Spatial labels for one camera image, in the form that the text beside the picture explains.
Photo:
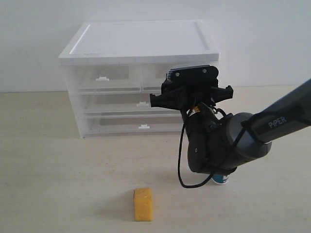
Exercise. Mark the clear middle wide drawer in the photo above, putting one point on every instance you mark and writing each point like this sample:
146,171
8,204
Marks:
120,103

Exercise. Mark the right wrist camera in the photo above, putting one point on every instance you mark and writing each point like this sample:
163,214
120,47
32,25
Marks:
205,73

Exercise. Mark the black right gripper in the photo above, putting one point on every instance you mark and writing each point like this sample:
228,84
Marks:
182,94

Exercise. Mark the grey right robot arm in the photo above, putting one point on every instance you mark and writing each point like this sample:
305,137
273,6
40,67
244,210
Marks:
220,145

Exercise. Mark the clear bottom wide drawer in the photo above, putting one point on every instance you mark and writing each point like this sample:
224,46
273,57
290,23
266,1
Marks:
137,124

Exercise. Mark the white plastic drawer cabinet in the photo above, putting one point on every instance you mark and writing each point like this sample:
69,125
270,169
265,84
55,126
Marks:
133,43

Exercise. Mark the clear wide drawer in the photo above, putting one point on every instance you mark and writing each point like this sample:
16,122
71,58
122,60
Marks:
137,124
120,103

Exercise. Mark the teal bottle with white cap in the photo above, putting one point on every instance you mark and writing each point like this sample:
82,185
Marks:
220,179

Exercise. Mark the yellow sponge block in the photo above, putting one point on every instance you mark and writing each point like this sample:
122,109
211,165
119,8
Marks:
143,204

